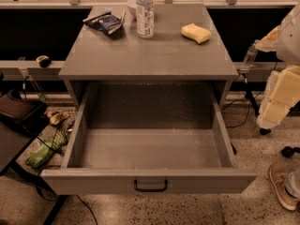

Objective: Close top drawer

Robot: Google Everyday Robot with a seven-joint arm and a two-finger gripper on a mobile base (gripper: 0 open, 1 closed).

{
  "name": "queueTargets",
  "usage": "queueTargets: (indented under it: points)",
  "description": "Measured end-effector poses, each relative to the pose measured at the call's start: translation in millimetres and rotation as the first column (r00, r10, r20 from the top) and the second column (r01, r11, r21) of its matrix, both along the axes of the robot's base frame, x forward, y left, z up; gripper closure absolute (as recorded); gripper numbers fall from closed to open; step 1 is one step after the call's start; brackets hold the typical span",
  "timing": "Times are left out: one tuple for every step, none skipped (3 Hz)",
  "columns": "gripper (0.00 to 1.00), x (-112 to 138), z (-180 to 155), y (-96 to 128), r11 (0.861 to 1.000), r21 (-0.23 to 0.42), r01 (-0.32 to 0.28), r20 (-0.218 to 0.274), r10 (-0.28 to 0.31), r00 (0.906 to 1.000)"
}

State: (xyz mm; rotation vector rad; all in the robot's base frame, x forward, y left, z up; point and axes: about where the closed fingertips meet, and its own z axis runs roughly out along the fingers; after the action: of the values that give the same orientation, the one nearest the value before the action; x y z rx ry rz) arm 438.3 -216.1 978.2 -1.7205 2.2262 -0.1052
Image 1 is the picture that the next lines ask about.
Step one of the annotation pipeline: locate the tan shoe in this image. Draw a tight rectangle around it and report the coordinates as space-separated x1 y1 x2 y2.
268 162 300 211

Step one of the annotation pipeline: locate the grey drawer cabinet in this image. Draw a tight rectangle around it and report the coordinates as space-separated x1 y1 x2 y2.
59 4 237 103

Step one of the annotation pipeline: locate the black floor cable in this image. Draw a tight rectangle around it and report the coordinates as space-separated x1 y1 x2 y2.
35 134 99 225

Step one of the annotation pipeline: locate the clear plastic water bottle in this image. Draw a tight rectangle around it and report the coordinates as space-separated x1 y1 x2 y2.
136 0 154 38

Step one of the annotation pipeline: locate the grey top drawer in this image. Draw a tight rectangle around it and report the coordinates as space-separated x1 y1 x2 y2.
41 82 256 195

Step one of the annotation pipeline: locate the dark side table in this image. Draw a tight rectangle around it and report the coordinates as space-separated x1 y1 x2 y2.
0 119 68 225

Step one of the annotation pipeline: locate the black tripod stand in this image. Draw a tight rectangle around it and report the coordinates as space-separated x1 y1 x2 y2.
243 73 272 136

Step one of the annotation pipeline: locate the dark brown bag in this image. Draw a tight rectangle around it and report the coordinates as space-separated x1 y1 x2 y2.
0 90 47 136

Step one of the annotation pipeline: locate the small water bottle on ledge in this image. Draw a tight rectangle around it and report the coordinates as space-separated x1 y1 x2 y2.
240 39 259 74

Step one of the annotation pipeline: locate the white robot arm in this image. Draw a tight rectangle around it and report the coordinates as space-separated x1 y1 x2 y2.
255 3 300 129

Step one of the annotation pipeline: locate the black round object on ledge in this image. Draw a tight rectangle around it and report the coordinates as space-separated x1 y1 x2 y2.
36 55 52 68

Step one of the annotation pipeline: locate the green snack bag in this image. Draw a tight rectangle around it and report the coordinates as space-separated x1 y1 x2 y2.
25 132 68 169

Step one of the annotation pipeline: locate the wire basket on floor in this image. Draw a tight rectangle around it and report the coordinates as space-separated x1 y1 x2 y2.
47 110 77 155

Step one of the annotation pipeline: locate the yellow sponge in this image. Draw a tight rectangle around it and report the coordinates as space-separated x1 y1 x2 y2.
181 23 212 44

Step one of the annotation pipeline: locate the blue chip bag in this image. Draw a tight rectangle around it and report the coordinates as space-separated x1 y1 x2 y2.
83 11 126 36

